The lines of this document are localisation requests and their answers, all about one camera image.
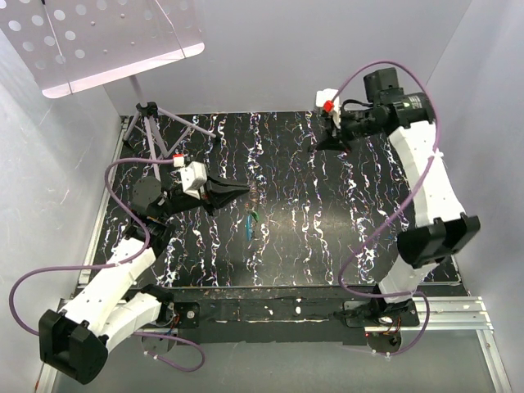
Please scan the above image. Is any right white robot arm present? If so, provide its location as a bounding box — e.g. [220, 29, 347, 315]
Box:
[312, 67, 481, 327]

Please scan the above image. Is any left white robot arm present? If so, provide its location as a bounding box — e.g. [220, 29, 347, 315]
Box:
[38, 174, 249, 385]

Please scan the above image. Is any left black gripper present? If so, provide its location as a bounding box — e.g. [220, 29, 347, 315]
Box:
[157, 169, 250, 219]

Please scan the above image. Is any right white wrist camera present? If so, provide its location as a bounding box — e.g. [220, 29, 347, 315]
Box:
[314, 88, 341, 129]

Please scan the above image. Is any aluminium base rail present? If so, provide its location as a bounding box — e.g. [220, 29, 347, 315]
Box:
[34, 116, 513, 393]

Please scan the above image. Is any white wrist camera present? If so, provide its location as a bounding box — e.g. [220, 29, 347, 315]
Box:
[173, 154, 208, 200]
[314, 88, 341, 129]

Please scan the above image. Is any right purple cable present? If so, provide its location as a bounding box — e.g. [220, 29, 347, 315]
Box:
[331, 60, 445, 356]

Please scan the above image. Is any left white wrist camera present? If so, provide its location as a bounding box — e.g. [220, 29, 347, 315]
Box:
[173, 154, 208, 200]

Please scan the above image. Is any perforated music stand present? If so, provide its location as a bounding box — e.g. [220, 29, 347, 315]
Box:
[1, 1, 205, 158]

